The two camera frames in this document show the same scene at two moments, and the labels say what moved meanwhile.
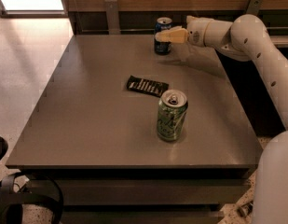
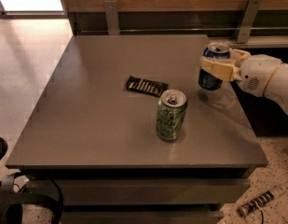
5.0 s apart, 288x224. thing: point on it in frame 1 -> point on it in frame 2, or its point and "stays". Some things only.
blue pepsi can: x=162 y=23 -> x=207 y=79
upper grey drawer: x=151 y=192 stays
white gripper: x=196 y=32 -> x=254 y=73
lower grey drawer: x=143 y=217 stays
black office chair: x=8 y=203 stays
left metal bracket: x=113 y=16 stays
